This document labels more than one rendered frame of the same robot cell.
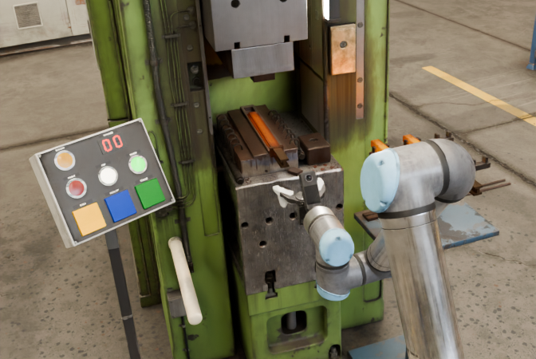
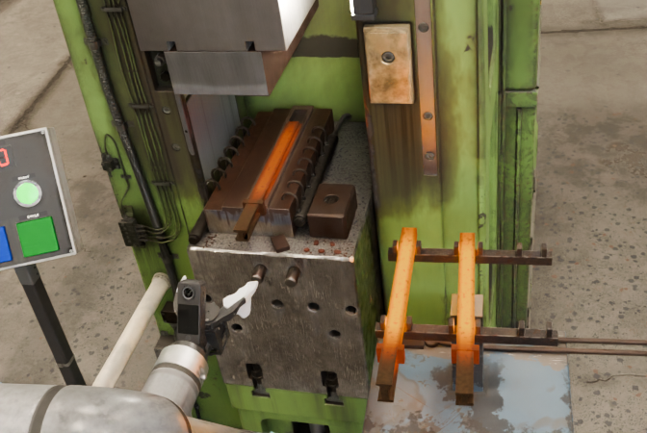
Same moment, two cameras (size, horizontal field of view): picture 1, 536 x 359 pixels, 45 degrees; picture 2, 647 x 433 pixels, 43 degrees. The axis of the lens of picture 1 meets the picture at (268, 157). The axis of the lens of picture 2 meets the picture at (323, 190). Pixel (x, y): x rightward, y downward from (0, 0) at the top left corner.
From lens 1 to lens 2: 1.23 m
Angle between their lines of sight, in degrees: 28
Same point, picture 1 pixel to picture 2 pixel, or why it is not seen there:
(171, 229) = (156, 263)
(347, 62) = (397, 87)
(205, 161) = (190, 188)
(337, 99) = (388, 140)
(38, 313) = (103, 288)
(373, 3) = not seen: outside the picture
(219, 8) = not seen: outside the picture
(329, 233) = not seen: hidden behind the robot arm
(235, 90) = (297, 78)
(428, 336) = not seen: outside the picture
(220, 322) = not seen: hidden behind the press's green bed
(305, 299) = (312, 413)
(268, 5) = not seen: outside the picture
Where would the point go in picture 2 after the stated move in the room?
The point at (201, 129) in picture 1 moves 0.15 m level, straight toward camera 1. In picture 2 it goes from (178, 144) to (145, 181)
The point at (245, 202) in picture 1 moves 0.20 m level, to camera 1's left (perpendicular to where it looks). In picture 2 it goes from (201, 268) to (131, 250)
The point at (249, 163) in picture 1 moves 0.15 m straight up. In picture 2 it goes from (216, 215) to (202, 158)
